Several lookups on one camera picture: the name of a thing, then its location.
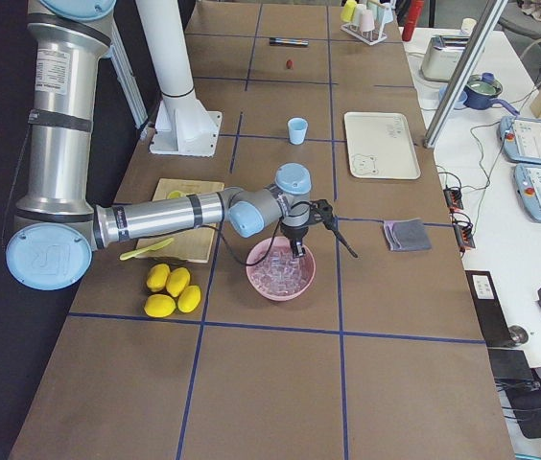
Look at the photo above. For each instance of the teach pendant far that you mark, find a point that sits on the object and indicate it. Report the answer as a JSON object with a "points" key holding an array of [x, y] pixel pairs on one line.
{"points": [[521, 139]]}

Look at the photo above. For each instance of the steel muddler black tip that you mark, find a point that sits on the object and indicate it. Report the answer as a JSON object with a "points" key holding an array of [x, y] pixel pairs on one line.
{"points": [[288, 42]]}

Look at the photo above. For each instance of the pink bowl of ice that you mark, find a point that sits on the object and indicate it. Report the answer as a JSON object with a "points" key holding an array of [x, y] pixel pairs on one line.
{"points": [[275, 273]]}

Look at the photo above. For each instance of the pink cup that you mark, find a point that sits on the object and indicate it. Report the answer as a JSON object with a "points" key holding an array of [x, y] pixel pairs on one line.
{"points": [[366, 21]]}

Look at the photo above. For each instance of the yellow lemon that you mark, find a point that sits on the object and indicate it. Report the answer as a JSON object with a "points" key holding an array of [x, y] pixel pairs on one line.
{"points": [[189, 299], [157, 277], [177, 281], [159, 305]]}

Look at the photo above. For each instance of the yellow cup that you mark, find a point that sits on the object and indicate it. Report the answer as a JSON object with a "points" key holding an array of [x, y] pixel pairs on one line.
{"points": [[348, 10]]}

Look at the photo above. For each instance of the red bottle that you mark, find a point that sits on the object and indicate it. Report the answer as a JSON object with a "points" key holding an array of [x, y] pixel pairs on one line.
{"points": [[413, 14]]}

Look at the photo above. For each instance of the white toaster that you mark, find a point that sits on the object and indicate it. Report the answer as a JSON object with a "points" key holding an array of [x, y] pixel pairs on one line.
{"points": [[442, 56]]}

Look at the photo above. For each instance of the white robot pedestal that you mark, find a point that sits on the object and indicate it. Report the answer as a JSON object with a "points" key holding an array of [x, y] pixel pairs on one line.
{"points": [[183, 126]]}

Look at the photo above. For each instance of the grey folded cloth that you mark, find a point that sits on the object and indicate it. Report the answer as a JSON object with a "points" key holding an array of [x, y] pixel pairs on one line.
{"points": [[406, 235]]}

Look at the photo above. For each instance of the white cup rack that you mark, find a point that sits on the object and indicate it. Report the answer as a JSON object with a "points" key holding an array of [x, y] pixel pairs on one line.
{"points": [[370, 38]]}

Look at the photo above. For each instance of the cream bear tray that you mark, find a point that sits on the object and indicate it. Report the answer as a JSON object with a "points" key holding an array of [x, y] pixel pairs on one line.
{"points": [[380, 146]]}

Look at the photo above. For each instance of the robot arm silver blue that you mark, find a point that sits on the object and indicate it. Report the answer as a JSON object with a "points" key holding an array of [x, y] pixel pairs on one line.
{"points": [[57, 231]]}

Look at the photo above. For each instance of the yellow plastic knife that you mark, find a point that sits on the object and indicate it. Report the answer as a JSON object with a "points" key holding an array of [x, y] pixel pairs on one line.
{"points": [[144, 250]]}

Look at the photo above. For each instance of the blue saucepan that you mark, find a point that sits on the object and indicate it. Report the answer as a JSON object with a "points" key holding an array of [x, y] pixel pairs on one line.
{"points": [[483, 91]]}

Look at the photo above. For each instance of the lemon slices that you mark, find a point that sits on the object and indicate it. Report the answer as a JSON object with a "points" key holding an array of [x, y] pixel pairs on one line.
{"points": [[175, 194]]}

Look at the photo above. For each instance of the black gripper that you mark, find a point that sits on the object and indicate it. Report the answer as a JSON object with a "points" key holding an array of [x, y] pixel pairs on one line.
{"points": [[295, 233]]}

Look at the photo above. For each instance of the light blue plastic cup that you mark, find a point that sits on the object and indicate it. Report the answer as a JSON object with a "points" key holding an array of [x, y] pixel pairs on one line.
{"points": [[297, 130]]}

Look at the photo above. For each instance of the aluminium frame post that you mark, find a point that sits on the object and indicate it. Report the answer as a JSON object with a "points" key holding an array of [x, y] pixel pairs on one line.
{"points": [[473, 51]]}

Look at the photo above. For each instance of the wooden cutting board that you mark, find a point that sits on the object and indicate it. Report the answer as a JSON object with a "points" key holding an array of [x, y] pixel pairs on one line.
{"points": [[191, 245]]}

